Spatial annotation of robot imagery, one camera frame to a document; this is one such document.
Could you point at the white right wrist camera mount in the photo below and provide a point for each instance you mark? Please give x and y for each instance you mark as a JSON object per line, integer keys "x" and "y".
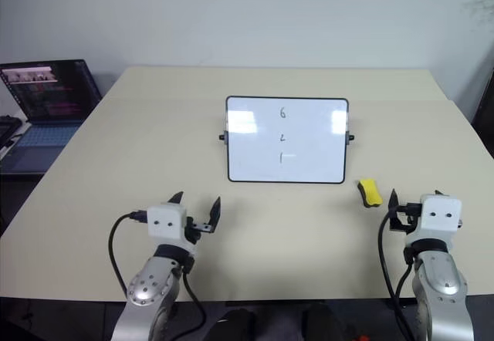
{"x": 440, "y": 217}

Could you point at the black upright panel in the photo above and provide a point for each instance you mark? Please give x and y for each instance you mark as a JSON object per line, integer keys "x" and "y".
{"x": 485, "y": 105}

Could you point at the yellow whiteboard eraser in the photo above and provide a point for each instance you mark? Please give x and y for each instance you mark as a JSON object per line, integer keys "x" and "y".
{"x": 371, "y": 193}

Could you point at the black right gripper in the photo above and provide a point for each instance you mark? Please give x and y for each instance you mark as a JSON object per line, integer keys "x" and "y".
{"x": 405, "y": 222}

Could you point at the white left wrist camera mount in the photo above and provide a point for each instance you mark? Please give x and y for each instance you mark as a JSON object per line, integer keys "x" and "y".
{"x": 166, "y": 221}

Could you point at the black-framed tabletop whiteboard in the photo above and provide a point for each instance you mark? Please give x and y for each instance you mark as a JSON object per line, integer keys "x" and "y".
{"x": 308, "y": 163}

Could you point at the black device beside laptop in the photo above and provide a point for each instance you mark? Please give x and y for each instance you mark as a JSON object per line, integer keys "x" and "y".
{"x": 7, "y": 129}

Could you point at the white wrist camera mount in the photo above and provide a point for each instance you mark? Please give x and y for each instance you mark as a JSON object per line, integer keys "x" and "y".
{"x": 440, "y": 217}
{"x": 166, "y": 221}

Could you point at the dark rounded shape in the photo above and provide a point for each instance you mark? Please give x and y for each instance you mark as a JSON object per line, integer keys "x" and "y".
{"x": 233, "y": 325}

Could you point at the open blue laptop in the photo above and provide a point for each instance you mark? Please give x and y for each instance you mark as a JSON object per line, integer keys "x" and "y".
{"x": 46, "y": 132}

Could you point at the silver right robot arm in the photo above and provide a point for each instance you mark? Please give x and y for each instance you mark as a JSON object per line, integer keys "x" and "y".
{"x": 440, "y": 279}

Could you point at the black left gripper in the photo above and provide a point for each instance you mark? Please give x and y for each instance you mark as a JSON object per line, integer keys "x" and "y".
{"x": 197, "y": 228}

